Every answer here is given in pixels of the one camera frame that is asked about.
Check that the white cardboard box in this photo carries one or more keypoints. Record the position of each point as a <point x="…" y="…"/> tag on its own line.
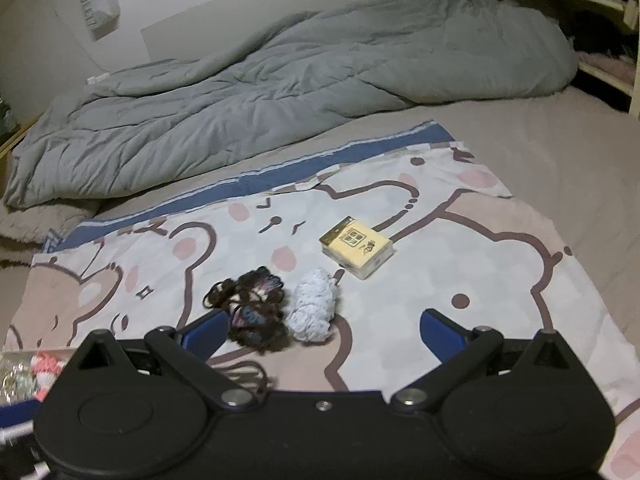
<point x="15" y="354"/>

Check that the pink crochet scrunchie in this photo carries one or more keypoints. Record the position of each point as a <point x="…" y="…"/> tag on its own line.
<point x="47" y="365"/>

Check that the brown scrunchie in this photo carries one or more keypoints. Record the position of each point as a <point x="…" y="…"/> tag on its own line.
<point x="250" y="285"/>

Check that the grey duvet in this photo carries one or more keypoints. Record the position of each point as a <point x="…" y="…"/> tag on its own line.
<point x="300" y="85"/>

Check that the dark blue patterned scrunchie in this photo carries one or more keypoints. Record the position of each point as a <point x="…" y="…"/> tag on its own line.
<point x="260" y="330"/>

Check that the white speckled scrunchie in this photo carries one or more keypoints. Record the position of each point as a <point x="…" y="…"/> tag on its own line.
<point x="312" y="310"/>

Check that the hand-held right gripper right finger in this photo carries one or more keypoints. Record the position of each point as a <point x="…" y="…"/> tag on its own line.
<point x="440" y="332"/>

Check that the wooden bedside shelf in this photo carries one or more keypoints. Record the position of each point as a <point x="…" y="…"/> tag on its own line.
<point x="10" y="142"/>

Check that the beige bed sheet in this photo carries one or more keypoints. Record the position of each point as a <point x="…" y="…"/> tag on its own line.
<point x="550" y="135"/>

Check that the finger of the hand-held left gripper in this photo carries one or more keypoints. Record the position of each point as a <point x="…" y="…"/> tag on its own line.
<point x="15" y="412"/>

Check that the white charger plug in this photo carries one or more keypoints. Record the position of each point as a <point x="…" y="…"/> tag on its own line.
<point x="97" y="79"/>

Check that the cream open shelf unit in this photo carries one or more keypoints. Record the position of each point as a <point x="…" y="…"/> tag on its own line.
<point x="635" y="60"/>

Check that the yellow tissue packet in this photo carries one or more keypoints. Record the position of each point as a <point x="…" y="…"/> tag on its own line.
<point x="357" y="247"/>

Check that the pink fluffy cloth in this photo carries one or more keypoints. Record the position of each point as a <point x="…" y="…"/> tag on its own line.
<point x="610" y="67"/>

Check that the beige fluffy blanket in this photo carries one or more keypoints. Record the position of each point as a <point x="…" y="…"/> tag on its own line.
<point x="30" y="230"/>

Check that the white wall bag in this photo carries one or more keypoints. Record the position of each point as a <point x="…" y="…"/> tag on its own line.
<point x="97" y="0"/>

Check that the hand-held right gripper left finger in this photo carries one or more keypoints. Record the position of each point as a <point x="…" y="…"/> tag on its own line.
<point x="212" y="327"/>

